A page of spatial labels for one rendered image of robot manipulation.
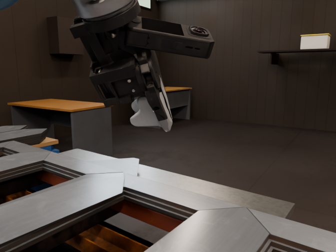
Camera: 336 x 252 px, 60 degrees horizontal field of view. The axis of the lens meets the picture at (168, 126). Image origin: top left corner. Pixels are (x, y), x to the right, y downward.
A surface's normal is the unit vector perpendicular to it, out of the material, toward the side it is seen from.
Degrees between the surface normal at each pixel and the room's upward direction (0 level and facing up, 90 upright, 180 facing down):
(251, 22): 90
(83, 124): 90
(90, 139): 90
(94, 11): 125
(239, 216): 0
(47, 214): 0
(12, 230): 0
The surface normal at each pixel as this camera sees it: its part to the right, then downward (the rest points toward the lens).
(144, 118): 0.05, 0.70
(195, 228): 0.00, -0.98
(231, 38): -0.54, 0.16
